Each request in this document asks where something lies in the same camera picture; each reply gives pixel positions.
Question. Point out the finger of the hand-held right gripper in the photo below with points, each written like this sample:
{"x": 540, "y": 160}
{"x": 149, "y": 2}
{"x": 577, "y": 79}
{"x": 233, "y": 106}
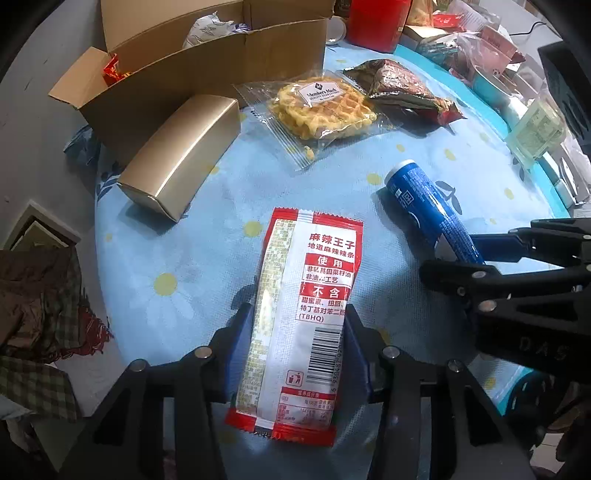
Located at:
{"x": 480, "y": 281}
{"x": 496, "y": 247}

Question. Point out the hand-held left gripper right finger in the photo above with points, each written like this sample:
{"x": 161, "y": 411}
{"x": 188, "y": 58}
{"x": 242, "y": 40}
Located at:
{"x": 359, "y": 355}

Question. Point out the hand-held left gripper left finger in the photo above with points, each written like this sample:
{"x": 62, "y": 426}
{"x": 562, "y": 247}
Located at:
{"x": 240, "y": 341}

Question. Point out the red white spicy strip packet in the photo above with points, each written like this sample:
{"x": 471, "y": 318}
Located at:
{"x": 300, "y": 323}

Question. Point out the blue candy tube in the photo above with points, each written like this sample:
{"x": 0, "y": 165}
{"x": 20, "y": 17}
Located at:
{"x": 420, "y": 194}

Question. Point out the brown cereal snack packet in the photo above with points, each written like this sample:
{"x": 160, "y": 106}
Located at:
{"x": 401, "y": 87}

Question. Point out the clear waffle packet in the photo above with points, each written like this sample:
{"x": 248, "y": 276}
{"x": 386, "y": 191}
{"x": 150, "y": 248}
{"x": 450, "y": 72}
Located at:
{"x": 318, "y": 106}

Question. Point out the brown cardboard box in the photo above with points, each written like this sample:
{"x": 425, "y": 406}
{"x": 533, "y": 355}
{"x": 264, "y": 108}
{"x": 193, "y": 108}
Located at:
{"x": 184, "y": 83}

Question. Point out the red gold cartoon snack packet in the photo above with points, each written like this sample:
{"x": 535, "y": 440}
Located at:
{"x": 113, "y": 69}

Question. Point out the silver purple snack packet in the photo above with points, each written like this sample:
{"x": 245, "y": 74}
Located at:
{"x": 207, "y": 27}

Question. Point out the blue floral cloth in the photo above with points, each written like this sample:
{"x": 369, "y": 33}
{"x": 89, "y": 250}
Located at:
{"x": 184, "y": 258}

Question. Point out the teal steel bowl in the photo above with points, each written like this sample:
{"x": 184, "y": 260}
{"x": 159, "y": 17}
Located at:
{"x": 489, "y": 85}

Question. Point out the clear plastic bag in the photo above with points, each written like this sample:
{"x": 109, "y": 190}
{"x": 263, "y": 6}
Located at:
{"x": 468, "y": 53}

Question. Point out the gold paper box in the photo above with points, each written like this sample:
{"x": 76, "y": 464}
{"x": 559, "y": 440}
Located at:
{"x": 180, "y": 152}

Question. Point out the brown plaid blanket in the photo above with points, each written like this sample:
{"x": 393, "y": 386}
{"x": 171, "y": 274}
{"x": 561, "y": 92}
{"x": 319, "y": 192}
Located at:
{"x": 41, "y": 300}

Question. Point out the small tan box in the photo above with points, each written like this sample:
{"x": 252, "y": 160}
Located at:
{"x": 418, "y": 36}

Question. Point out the red foil packet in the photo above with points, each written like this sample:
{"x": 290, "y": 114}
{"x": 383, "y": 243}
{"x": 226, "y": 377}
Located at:
{"x": 445, "y": 21}

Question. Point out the brown paper pouch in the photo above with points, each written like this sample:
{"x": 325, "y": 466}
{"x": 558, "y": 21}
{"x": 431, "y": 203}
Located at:
{"x": 422, "y": 11}

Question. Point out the blue plastic bag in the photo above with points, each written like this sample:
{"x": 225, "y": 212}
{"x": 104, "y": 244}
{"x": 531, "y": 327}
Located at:
{"x": 83, "y": 145}

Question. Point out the red canister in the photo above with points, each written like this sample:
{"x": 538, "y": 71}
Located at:
{"x": 376, "y": 23}

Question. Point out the white wooden frame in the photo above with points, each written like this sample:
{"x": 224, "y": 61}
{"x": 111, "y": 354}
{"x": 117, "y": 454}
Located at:
{"x": 27, "y": 217}

